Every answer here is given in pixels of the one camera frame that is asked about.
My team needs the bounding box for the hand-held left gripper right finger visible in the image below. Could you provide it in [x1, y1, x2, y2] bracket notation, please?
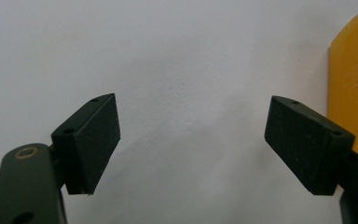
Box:
[264, 94, 356, 196]

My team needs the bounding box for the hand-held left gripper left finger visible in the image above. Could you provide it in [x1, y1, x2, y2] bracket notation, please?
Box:
[50, 92, 121, 196]

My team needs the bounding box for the yellow flat board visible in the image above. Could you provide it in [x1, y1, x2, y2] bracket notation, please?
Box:
[327, 0, 358, 154]

